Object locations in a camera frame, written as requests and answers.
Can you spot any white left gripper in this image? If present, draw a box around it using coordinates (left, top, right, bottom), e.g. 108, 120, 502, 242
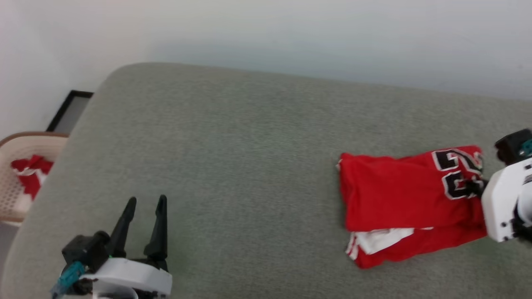
81, 194, 173, 299

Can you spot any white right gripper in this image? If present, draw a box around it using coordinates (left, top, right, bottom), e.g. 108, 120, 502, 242
465, 158, 532, 243

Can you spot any teal left camera connector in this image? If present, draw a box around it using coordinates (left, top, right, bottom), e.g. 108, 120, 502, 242
52, 262, 86, 297

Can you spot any red white garment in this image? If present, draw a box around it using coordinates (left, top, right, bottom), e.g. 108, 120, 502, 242
11, 155, 54, 200

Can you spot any red basketball jersey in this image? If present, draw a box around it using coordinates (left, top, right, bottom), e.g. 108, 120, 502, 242
336, 145, 488, 269

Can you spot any beige plastic laundry basket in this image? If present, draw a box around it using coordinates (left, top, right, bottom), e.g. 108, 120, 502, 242
0, 132, 69, 227

